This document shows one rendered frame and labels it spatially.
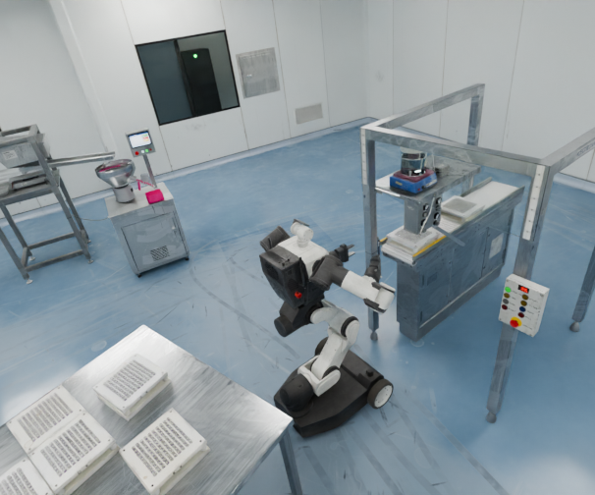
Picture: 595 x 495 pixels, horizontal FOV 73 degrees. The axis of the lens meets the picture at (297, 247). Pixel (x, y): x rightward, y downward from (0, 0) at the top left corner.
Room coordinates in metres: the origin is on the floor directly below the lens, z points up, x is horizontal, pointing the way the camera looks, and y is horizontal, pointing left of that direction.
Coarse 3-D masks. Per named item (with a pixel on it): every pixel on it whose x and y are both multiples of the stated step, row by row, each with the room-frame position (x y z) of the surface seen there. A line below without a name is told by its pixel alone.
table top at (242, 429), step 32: (128, 352) 1.59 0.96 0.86; (160, 352) 1.55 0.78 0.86; (64, 384) 1.42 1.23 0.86; (192, 384) 1.31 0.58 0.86; (224, 384) 1.28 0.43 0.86; (96, 416) 1.20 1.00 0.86; (160, 416) 1.15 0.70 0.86; (192, 416) 1.13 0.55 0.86; (224, 416) 1.11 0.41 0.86; (256, 416) 1.08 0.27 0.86; (288, 416) 1.06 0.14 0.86; (0, 448) 1.11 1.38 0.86; (224, 448) 0.96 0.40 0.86; (256, 448) 0.94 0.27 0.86; (96, 480) 0.91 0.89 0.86; (128, 480) 0.89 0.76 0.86; (192, 480) 0.85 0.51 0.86; (224, 480) 0.84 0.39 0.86
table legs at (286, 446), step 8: (288, 432) 1.05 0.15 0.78; (288, 440) 1.04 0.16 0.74; (288, 448) 1.03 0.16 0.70; (288, 456) 1.02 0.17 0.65; (288, 464) 1.03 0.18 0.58; (296, 464) 1.05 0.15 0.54; (288, 472) 1.04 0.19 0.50; (296, 472) 1.04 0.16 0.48; (296, 480) 1.03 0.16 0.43; (296, 488) 1.02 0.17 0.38
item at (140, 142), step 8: (144, 128) 4.22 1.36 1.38; (128, 136) 4.09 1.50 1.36; (136, 136) 4.12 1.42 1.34; (144, 136) 4.15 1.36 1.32; (136, 144) 4.11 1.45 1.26; (144, 144) 4.14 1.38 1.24; (152, 144) 4.17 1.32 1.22; (136, 152) 4.09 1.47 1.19; (144, 152) 4.13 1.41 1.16; (152, 152) 4.16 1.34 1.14; (144, 160) 4.16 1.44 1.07; (152, 176) 4.17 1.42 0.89; (152, 184) 4.16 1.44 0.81
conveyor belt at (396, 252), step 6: (444, 222) 2.45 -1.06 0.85; (450, 222) 2.44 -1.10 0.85; (432, 228) 2.39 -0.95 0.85; (444, 228) 2.37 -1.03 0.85; (450, 228) 2.36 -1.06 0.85; (384, 246) 2.26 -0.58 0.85; (390, 246) 2.25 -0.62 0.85; (390, 252) 2.19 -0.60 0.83; (396, 252) 2.17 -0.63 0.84; (402, 252) 2.15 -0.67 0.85; (402, 258) 2.11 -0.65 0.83; (408, 258) 2.08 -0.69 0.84
